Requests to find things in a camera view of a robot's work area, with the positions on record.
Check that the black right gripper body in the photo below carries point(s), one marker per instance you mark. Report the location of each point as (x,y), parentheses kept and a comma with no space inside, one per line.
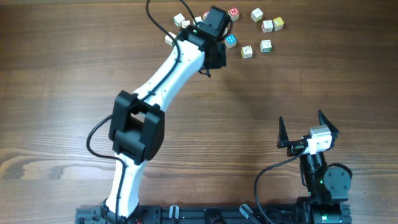
(296,147)

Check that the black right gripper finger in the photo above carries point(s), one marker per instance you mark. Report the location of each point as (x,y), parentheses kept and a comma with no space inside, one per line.
(324,121)
(283,139)

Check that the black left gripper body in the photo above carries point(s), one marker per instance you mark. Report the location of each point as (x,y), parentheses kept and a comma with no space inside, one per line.
(219,60)

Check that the blue top block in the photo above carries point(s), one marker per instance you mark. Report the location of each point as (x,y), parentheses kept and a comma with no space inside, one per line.
(230,41)

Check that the red letter M block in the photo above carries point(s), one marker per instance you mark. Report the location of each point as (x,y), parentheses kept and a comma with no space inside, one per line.
(234,13)

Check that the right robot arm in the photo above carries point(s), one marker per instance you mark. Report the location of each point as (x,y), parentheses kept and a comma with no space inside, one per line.
(327,184)

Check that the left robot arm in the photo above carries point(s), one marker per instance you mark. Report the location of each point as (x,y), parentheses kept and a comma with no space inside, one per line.
(137,123)

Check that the white block yellow side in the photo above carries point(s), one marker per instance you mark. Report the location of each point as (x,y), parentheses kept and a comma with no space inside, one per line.
(246,52)

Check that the plain white block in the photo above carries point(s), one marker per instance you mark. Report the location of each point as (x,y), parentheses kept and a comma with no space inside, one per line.
(197,20)

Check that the white block blue side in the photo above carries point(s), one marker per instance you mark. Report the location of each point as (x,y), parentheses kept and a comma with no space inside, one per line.
(185,24)

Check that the white block green side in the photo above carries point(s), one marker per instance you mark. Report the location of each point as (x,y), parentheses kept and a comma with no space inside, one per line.
(169,39)

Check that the white block green edge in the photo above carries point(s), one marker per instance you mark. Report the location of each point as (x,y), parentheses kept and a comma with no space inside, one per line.
(178,19)

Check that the white block teal side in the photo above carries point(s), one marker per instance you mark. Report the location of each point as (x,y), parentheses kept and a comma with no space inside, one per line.
(266,46)

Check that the white cube block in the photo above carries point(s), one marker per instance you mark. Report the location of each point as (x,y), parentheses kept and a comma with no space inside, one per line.
(257,15)

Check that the white block red edge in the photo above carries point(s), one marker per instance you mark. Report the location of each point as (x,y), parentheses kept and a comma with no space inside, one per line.
(267,26)

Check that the yellow top block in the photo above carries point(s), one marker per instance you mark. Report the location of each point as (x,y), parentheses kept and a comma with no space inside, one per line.
(278,23)

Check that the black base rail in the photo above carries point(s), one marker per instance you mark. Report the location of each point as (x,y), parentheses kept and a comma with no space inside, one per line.
(217,214)

